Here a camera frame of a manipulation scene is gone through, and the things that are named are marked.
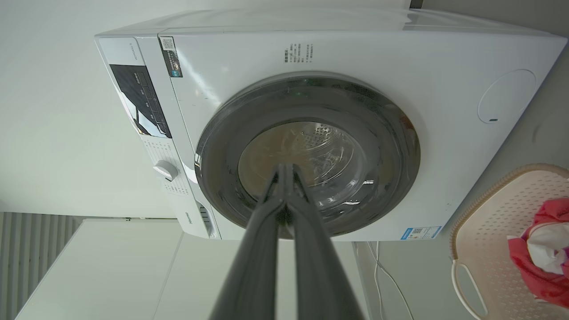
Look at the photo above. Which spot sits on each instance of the round white filter cover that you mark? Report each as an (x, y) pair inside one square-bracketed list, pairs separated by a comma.
[(506, 95)]

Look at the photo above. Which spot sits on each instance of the red garment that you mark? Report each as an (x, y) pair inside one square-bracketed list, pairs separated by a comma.
[(533, 275)]

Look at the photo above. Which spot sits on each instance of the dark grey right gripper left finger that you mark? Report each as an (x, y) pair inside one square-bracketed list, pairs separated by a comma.
[(249, 266)]

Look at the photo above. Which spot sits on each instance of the perforated steel drum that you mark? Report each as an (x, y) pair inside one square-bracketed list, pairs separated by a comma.
[(329, 155)]

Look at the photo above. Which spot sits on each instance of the white detergent drawer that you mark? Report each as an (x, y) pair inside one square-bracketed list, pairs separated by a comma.
[(203, 218)]

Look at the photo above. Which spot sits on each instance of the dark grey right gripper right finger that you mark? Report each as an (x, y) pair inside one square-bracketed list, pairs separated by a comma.
[(318, 275)]

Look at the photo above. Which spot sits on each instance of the transparent washer door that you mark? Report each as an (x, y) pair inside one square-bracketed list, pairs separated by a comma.
[(213, 178)]

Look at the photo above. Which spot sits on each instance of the white front-load washing machine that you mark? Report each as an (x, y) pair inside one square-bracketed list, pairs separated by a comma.
[(444, 146)]

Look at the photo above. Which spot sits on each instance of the black glossy display panel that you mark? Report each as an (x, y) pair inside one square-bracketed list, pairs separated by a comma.
[(142, 100)]

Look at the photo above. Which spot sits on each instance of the white round program knob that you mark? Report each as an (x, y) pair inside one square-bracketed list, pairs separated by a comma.
[(165, 170)]

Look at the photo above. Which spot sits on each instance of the white garment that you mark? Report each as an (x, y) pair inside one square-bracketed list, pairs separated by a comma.
[(549, 244)]

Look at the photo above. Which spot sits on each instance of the white cabinet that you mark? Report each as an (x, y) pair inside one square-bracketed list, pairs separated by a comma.
[(111, 275)]

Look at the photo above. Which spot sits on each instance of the grey ribbed blind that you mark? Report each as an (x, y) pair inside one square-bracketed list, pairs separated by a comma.
[(26, 249)]

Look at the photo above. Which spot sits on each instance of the blue energy label sticker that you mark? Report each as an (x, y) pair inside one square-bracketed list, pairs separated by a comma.
[(420, 232)]

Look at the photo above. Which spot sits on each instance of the black QR code sticker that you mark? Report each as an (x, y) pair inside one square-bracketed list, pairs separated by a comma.
[(171, 57)]

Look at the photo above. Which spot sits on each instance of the beige perforated laundry basket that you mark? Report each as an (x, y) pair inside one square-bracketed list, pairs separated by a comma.
[(489, 240)]

